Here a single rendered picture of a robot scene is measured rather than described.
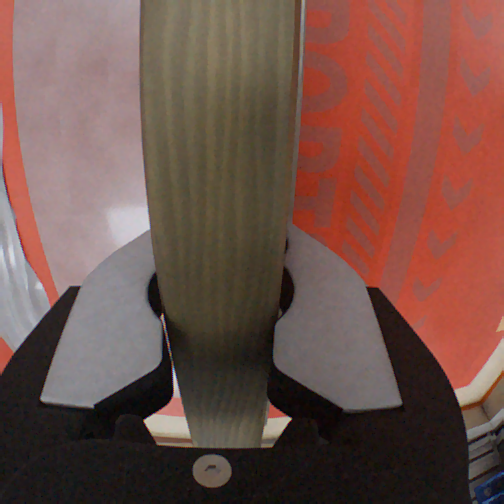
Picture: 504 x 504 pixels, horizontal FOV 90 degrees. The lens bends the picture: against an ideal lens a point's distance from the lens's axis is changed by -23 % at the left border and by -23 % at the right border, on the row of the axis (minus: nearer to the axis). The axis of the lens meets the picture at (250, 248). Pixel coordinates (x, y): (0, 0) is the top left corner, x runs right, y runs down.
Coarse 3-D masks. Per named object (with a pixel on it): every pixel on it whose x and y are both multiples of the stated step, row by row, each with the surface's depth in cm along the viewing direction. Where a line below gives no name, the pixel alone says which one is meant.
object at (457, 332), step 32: (32, 224) 17; (64, 224) 17; (96, 224) 17; (128, 224) 17; (480, 224) 18; (32, 256) 18; (64, 256) 18; (96, 256) 18; (480, 256) 19; (64, 288) 19; (448, 288) 21; (480, 288) 21; (448, 320) 22; (480, 320) 23; (0, 352) 23; (448, 352) 25; (480, 352) 25
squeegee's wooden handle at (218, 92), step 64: (192, 0) 4; (256, 0) 4; (192, 64) 5; (256, 64) 5; (192, 128) 5; (256, 128) 5; (192, 192) 6; (256, 192) 6; (192, 256) 7; (256, 256) 7; (192, 320) 8; (256, 320) 8; (192, 384) 9; (256, 384) 9
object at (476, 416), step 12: (492, 396) 29; (468, 408) 31; (480, 408) 30; (492, 408) 28; (468, 420) 29; (480, 420) 29; (492, 420) 28; (468, 432) 28; (480, 432) 30; (168, 444) 29; (180, 444) 29; (192, 444) 29; (264, 444) 29
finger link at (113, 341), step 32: (128, 256) 9; (96, 288) 8; (128, 288) 8; (96, 320) 7; (128, 320) 7; (160, 320) 7; (64, 352) 6; (96, 352) 6; (128, 352) 6; (160, 352) 6; (64, 384) 5; (96, 384) 6; (128, 384) 6; (160, 384) 6
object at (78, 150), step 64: (0, 0) 9; (64, 0) 10; (128, 0) 11; (0, 64) 12; (64, 64) 12; (128, 64) 13; (64, 128) 14; (128, 128) 14; (64, 192) 16; (128, 192) 16
